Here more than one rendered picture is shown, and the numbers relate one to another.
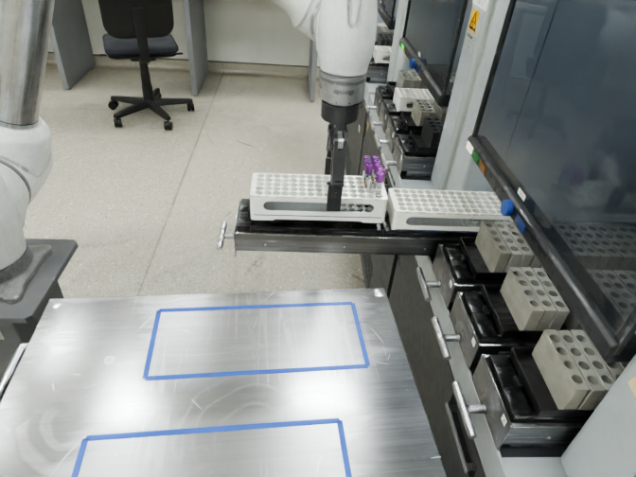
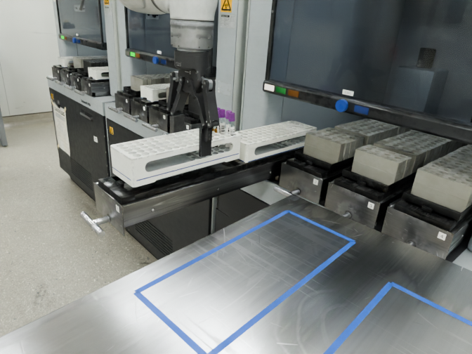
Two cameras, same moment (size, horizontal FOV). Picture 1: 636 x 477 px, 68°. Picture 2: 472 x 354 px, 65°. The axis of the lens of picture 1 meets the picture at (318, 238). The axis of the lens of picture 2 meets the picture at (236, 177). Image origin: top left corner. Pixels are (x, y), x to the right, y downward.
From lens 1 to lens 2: 51 cm
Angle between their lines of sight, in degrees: 35
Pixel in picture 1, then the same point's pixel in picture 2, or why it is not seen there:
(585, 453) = not seen: outside the picture
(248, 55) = not seen: outside the picture
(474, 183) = (270, 119)
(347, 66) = (206, 10)
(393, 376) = (374, 239)
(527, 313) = (393, 168)
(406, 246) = (259, 173)
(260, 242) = (148, 209)
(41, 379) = not seen: outside the picture
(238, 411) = (325, 324)
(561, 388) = (456, 196)
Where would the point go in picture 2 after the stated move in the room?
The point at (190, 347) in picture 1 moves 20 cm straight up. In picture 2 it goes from (213, 303) to (220, 160)
